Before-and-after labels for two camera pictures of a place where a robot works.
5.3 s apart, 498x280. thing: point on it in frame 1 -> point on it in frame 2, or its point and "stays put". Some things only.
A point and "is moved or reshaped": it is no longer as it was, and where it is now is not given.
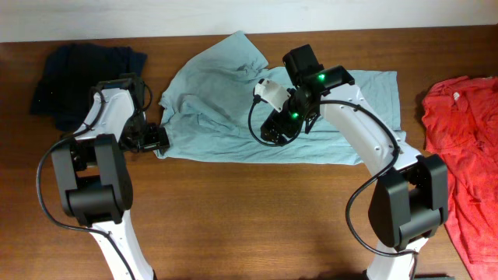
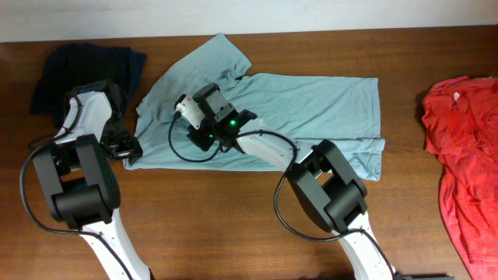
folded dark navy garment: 68,74 stays put
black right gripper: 277,118 -> 202,142
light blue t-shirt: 205,110 is moved or reshaped
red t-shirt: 460,120 stays put
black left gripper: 157,139 -> 129,149
